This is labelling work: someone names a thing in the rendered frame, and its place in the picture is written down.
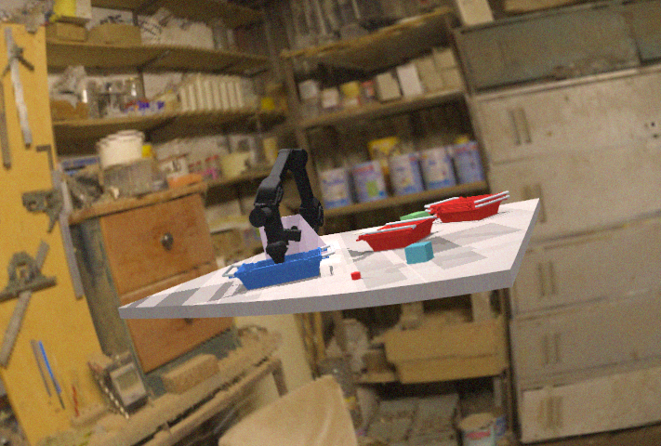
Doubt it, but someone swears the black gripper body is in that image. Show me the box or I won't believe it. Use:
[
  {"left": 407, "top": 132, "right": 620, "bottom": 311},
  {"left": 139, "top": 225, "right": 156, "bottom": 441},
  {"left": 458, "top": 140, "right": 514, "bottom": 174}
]
[{"left": 264, "top": 221, "right": 289, "bottom": 254}]

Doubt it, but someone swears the small teal block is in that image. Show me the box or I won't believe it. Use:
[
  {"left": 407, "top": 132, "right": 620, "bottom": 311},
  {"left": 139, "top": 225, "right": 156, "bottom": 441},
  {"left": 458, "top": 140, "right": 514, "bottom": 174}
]
[{"left": 403, "top": 241, "right": 434, "bottom": 265}]

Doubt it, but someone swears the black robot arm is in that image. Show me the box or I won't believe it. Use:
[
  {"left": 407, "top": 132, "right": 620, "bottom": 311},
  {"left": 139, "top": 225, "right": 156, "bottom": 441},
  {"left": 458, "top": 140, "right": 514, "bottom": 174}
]
[{"left": 249, "top": 149, "right": 324, "bottom": 242}]

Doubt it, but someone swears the blue plastic tray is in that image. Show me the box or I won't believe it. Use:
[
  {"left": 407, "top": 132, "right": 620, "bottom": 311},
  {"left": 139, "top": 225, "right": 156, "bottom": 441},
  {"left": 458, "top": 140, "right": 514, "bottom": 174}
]
[{"left": 221, "top": 244, "right": 336, "bottom": 290}]

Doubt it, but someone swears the green rectangular block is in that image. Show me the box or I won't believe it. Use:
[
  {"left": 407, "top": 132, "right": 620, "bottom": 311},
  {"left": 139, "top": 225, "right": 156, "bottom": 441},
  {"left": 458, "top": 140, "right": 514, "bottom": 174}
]
[{"left": 400, "top": 211, "right": 430, "bottom": 221}]

